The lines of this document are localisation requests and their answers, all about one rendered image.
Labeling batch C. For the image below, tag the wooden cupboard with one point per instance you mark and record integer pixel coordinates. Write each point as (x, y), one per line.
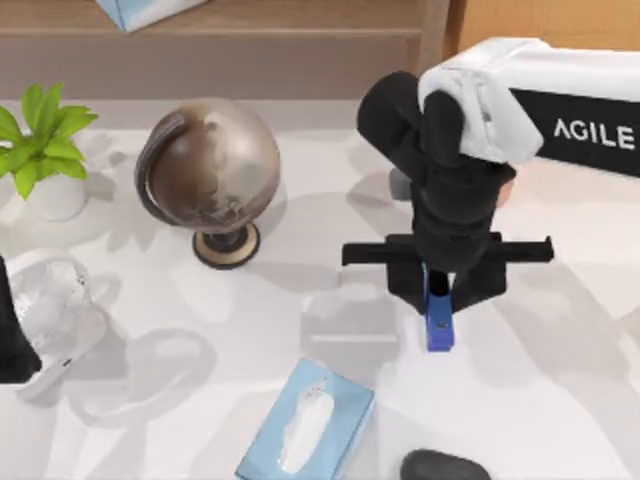
(545, 22)

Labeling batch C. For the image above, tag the wooden open shelf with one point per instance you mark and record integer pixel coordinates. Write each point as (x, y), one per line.
(260, 55)

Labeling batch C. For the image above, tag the brown and silver globe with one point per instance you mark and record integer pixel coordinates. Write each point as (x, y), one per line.
(215, 165)

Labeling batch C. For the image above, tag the light blue tissue box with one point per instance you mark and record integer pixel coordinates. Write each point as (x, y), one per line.
(307, 425)
(140, 11)

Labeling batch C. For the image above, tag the dark grey computer mouse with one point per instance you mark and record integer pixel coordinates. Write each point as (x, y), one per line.
(445, 466)

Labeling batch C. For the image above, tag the green plant in white pot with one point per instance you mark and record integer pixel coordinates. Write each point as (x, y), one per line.
(42, 145)

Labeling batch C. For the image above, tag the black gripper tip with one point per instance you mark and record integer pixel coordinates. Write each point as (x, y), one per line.
(12, 330)

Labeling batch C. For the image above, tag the blue stapler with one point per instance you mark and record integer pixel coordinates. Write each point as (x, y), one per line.
(440, 327)

